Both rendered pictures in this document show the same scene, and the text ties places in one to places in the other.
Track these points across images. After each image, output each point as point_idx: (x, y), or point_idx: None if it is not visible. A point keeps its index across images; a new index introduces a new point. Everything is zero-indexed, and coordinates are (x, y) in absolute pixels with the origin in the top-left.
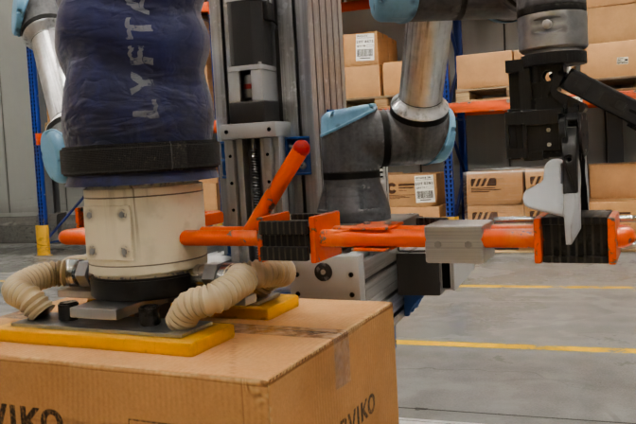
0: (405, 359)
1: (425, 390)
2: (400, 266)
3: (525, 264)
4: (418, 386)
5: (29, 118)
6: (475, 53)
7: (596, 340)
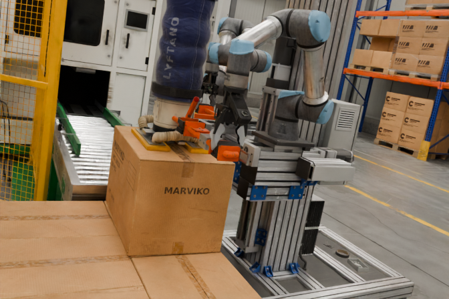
0: (443, 244)
1: (430, 261)
2: (298, 163)
3: None
4: (429, 257)
5: (349, 59)
6: None
7: None
